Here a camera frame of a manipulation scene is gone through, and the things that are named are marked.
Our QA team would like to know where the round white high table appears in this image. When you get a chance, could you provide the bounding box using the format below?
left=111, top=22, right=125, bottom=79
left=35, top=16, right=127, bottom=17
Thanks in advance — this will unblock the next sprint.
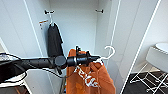
left=154, top=42, right=168, bottom=54

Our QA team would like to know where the orange hoodie with white print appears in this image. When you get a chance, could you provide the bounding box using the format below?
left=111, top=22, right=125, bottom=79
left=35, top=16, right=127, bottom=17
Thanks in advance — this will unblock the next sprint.
left=65, top=48, right=117, bottom=94

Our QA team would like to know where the orange label tag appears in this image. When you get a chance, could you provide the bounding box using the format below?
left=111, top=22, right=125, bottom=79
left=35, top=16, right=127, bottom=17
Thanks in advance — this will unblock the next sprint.
left=38, top=19, right=50, bottom=29

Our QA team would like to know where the white wardrobe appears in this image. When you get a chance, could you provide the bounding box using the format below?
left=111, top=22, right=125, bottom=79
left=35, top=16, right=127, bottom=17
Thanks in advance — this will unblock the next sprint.
left=24, top=0, right=121, bottom=94

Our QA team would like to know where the black wall hook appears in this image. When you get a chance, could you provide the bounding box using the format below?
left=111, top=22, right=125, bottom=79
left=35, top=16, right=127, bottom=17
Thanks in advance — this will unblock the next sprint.
left=95, top=8, right=105, bottom=14
left=44, top=9, right=55, bottom=16

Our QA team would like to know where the white wardrobe door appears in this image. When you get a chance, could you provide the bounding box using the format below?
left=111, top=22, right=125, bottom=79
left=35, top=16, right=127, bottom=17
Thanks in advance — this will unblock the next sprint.
left=0, top=0, right=58, bottom=94
left=111, top=0, right=159, bottom=94

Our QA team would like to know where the black T-shirt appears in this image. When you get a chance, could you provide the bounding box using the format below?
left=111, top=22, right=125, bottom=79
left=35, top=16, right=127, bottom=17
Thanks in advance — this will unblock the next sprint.
left=46, top=22, right=65, bottom=58

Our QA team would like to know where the white clothes hanger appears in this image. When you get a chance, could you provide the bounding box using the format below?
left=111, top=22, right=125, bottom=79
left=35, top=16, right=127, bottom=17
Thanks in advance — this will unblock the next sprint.
left=47, top=13, right=57, bottom=28
left=93, top=45, right=117, bottom=66

